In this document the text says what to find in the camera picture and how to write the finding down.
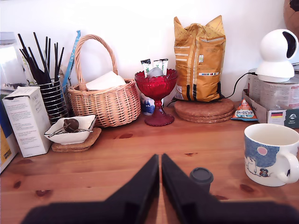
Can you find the white green sachet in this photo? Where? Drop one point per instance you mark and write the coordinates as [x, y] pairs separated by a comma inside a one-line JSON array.
[[158, 64], [146, 66], [164, 65]]

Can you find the yellow blue box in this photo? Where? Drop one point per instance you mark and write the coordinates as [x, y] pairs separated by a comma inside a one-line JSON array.
[[4, 144]]

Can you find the white paper napkins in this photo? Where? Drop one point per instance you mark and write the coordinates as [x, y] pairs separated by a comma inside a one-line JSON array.
[[105, 81]]

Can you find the grey coffee capsule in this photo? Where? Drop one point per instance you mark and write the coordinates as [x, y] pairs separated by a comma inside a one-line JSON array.
[[201, 176]]

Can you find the white carton box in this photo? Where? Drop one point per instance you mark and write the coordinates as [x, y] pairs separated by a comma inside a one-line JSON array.
[[28, 121]]

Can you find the clear glass jar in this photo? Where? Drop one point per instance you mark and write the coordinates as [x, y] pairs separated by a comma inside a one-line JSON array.
[[9, 65]]

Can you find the yellow coffee bag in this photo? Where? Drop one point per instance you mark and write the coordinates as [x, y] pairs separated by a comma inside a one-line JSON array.
[[198, 70]]

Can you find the square cork coaster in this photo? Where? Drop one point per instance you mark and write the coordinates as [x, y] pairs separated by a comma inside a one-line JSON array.
[[70, 150], [94, 135]]

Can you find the white mug with blue print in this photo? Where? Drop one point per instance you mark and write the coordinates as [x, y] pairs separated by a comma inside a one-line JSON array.
[[261, 158]]

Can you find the orange blue triangular snack packet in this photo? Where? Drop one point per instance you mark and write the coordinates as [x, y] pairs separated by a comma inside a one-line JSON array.
[[244, 113]]

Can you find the silver labelled food can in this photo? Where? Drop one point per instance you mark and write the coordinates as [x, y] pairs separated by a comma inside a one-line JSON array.
[[253, 86], [280, 93]]

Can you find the black chopstick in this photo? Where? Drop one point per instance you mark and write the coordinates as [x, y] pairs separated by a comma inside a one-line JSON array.
[[60, 61], [46, 51], [32, 57], [49, 56], [40, 49], [55, 60]]

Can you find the cork globe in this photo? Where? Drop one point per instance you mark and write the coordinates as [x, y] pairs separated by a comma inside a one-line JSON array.
[[293, 14]]

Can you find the blue white ceramic cup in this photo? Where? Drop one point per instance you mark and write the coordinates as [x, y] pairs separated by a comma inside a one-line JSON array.
[[147, 105]]

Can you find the red glass goblet bowl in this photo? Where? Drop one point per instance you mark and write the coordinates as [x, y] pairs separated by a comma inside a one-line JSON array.
[[156, 89]]

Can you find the metal tea infuser tongs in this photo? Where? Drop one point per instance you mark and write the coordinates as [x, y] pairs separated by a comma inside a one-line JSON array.
[[71, 124]]

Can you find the white dome security camera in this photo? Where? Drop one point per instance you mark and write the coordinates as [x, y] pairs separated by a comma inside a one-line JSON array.
[[273, 46]]

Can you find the white square ceramic dish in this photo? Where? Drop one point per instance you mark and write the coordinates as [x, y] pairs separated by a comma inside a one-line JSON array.
[[70, 138]]

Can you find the grey egg-shaped object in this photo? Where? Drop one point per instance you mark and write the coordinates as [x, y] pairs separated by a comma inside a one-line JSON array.
[[155, 72]]

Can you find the green white cardboard tray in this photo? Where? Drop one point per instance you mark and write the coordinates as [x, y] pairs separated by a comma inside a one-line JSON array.
[[283, 117]]

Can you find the long blue white packet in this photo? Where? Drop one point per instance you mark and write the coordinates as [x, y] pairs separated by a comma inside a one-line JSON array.
[[74, 50]]

